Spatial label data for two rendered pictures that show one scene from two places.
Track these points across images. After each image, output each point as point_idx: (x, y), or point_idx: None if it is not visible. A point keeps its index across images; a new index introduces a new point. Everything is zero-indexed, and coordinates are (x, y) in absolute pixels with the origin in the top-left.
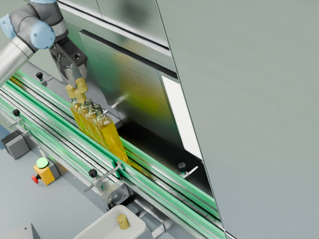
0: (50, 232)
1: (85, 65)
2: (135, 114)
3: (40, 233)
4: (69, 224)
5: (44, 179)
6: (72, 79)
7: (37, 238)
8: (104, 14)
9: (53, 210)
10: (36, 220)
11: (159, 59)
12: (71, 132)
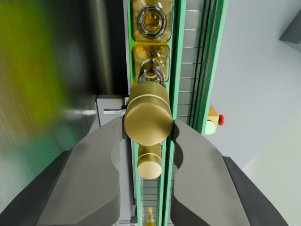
0: (266, 36)
1: (62, 166)
2: (69, 9)
3: (272, 47)
4: (244, 25)
5: (214, 110)
6: (187, 139)
7: (294, 29)
8: None
9: (235, 66)
10: (257, 71)
11: None
12: (175, 115)
